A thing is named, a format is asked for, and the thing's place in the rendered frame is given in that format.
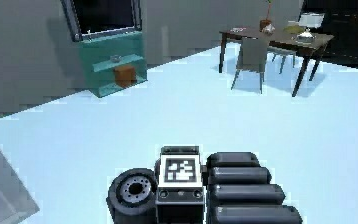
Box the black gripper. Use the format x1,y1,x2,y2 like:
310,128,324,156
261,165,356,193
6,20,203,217
106,167,159,224

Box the orange brown box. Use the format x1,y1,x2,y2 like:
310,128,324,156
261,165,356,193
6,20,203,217
113,65,137,89

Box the teal open shelf unit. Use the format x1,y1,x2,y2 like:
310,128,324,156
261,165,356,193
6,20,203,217
78,30,149,99

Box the grey furniture corner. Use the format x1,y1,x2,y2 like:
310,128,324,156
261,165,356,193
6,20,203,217
0,131,41,224

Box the black television set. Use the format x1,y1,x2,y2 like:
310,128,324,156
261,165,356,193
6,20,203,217
60,0,144,42

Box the grey dining chair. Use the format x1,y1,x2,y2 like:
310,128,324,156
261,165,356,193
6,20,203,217
267,46,299,75
230,36,271,95

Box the dark brown dining table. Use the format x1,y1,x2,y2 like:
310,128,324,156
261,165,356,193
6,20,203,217
218,26,335,98

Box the small white object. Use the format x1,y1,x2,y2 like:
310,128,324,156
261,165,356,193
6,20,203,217
262,23,277,35

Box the olive green plate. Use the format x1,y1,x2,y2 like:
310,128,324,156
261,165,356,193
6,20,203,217
282,25,305,35

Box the silver kettle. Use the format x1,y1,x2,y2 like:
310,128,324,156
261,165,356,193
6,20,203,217
296,28,316,44

